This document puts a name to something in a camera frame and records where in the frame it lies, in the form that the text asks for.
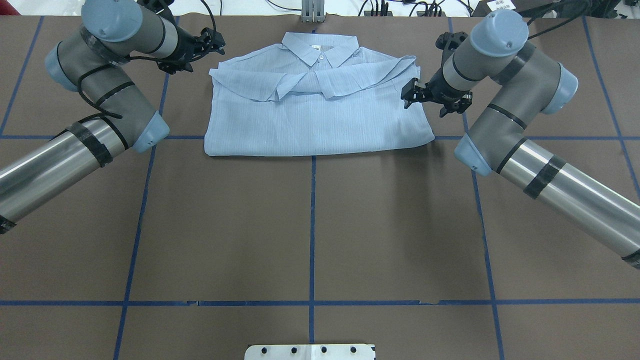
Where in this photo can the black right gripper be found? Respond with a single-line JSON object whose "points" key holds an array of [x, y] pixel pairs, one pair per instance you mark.
{"points": [[439, 89]]}

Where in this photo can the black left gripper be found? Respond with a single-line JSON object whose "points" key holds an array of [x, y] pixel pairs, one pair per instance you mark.
{"points": [[185, 45]]}

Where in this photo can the light blue button shirt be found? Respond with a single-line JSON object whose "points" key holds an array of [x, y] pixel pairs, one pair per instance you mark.
{"points": [[313, 95]]}

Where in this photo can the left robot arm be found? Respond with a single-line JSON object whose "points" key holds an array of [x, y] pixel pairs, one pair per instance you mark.
{"points": [[90, 62]]}

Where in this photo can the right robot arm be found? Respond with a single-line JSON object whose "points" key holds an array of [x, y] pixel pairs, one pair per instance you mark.
{"points": [[498, 48]]}

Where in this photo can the aluminium frame post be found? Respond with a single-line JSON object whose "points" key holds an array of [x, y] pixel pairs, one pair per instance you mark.
{"points": [[313, 11]]}

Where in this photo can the white camera mast base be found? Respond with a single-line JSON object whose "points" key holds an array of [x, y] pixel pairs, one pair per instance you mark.
{"points": [[336, 351]]}

